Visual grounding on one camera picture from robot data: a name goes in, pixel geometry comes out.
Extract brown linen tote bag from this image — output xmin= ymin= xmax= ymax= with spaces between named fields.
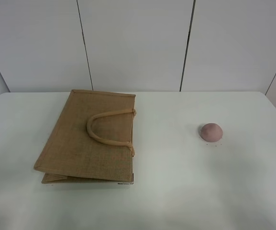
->
xmin=34 ymin=90 xmax=136 ymax=184

